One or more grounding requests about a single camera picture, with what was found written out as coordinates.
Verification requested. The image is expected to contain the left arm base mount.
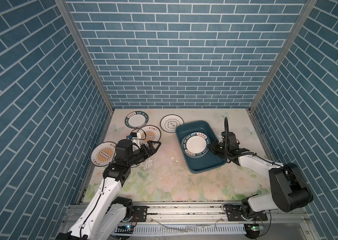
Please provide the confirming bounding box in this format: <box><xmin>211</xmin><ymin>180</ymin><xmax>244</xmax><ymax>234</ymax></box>
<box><xmin>132</xmin><ymin>206</ymin><xmax>148</xmax><ymax>223</ymax></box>

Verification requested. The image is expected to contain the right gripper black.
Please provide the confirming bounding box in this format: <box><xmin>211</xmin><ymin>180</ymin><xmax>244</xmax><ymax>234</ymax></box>
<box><xmin>206</xmin><ymin>139</ymin><xmax>229</xmax><ymax>158</ymax></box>

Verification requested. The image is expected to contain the black corrugated cable right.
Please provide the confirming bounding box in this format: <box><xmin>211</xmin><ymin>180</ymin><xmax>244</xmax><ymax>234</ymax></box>
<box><xmin>223</xmin><ymin>116</ymin><xmax>231</xmax><ymax>148</ymax></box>

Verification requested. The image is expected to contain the teal plastic bin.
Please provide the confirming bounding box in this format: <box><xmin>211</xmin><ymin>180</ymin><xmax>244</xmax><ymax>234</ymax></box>
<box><xmin>175</xmin><ymin>121</ymin><xmax>226</xmax><ymax>174</ymax></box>

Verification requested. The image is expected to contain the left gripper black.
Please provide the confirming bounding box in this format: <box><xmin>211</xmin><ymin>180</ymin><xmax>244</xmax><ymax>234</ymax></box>
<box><xmin>125</xmin><ymin>141</ymin><xmax>161</xmax><ymax>168</ymax></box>

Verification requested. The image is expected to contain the white clover plate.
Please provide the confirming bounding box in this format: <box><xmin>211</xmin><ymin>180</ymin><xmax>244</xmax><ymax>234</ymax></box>
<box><xmin>160</xmin><ymin>115</ymin><xmax>184</xmax><ymax>133</ymax></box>

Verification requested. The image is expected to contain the green rim plate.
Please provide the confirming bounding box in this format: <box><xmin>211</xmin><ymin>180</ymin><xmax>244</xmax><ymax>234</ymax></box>
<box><xmin>181</xmin><ymin>132</ymin><xmax>211</xmax><ymax>158</ymax></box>
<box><xmin>125</xmin><ymin>111</ymin><xmax>149</xmax><ymax>129</ymax></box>

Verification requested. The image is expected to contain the aluminium rail frame front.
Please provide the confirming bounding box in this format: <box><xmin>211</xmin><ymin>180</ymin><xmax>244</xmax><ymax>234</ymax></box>
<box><xmin>59</xmin><ymin>201</ymin><xmax>318</xmax><ymax>240</ymax></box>

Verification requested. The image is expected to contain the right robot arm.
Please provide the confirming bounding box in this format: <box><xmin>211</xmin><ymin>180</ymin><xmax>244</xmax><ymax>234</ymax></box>
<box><xmin>209</xmin><ymin>131</ymin><xmax>313</xmax><ymax>215</ymax></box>

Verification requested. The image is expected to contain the orange sunburst plate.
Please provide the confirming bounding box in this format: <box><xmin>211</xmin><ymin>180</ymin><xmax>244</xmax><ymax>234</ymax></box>
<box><xmin>137</xmin><ymin>125</ymin><xmax>162</xmax><ymax>145</ymax></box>
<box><xmin>91</xmin><ymin>142</ymin><xmax>116</xmax><ymax>167</ymax></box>

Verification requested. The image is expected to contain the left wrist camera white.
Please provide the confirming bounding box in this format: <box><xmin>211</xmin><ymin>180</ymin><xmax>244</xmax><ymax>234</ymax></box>
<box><xmin>127</xmin><ymin>133</ymin><xmax>142</xmax><ymax>151</ymax></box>

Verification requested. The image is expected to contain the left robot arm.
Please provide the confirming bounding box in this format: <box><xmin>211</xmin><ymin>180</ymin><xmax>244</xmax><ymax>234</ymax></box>
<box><xmin>56</xmin><ymin>140</ymin><xmax>162</xmax><ymax>240</ymax></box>

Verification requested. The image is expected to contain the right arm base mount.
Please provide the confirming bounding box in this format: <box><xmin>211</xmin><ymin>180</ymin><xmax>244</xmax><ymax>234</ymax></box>
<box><xmin>222</xmin><ymin>204</ymin><xmax>268</xmax><ymax>222</ymax></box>

